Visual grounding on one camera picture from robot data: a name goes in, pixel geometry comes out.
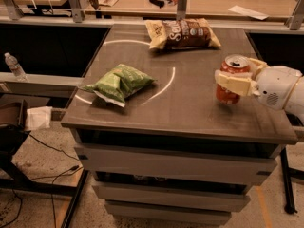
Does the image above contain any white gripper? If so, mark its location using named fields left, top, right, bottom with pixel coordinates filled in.
left=215, top=58, right=303, bottom=111

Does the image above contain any grey drawer cabinet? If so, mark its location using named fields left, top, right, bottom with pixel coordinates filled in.
left=62, top=24, right=296, bottom=225

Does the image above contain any brown and yellow chip bag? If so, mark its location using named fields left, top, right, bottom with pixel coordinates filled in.
left=145, top=18, right=221, bottom=49

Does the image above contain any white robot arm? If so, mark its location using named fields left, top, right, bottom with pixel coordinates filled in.
left=215, top=58, right=304, bottom=123

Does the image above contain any clear plastic water bottle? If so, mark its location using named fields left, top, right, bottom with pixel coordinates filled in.
left=5, top=52, right=28, bottom=82

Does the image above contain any black floor cable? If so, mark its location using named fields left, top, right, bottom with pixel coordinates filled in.
left=0, top=133, right=84, bottom=228

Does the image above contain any white crumpled paper towel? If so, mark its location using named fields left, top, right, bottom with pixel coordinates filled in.
left=25, top=106, right=52, bottom=131

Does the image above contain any white paper sheet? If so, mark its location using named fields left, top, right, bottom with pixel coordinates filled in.
left=229, top=6, right=268, bottom=20

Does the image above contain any green jalapeno chip bag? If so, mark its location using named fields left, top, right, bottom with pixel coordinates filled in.
left=81, top=64, right=155, bottom=107

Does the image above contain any red coke can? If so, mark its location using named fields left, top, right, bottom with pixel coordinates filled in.
left=216, top=54, right=250, bottom=105

